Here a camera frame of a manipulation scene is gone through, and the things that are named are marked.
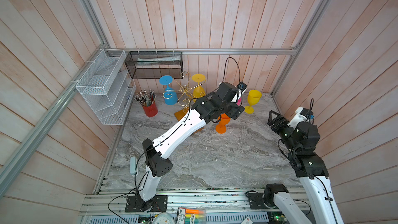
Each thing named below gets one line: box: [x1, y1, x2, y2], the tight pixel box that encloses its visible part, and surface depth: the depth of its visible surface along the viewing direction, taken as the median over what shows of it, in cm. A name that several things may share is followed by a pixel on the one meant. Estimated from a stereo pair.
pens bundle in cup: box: [133, 88, 157, 107], surface depth 101 cm
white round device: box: [151, 212, 176, 224], surface depth 69 cm
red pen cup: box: [141, 101, 159, 117], surface depth 103 cm
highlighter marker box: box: [176, 207, 207, 224], surface depth 70 cm
